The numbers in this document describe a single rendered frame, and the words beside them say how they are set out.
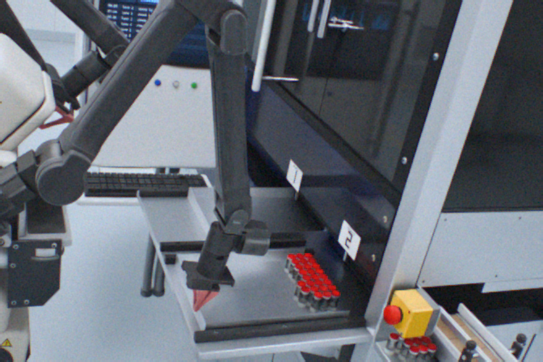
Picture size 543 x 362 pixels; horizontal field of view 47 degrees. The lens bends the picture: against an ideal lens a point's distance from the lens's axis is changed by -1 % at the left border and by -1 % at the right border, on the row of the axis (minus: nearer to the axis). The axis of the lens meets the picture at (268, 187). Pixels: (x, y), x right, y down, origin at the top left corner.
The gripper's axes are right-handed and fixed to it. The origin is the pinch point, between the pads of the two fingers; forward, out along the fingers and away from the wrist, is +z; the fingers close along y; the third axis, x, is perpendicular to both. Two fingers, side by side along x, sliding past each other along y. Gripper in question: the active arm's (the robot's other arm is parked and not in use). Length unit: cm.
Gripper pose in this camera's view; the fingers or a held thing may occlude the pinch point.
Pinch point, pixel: (195, 306)
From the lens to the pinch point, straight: 135.0
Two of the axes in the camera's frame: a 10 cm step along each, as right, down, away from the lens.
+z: -3.4, 8.8, 3.4
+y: 8.7, 1.5, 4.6
